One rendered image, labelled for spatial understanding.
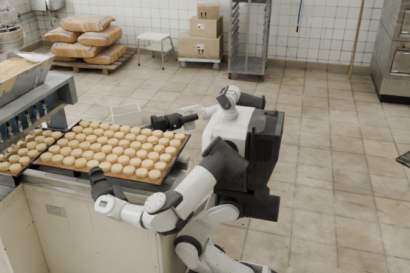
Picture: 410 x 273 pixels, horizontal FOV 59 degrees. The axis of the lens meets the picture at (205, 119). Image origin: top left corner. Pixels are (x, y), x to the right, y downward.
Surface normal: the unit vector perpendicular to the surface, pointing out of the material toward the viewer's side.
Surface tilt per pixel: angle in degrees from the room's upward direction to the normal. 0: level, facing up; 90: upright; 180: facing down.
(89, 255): 90
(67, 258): 90
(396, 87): 90
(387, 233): 0
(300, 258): 0
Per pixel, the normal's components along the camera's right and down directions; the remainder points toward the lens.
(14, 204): 0.96, 0.12
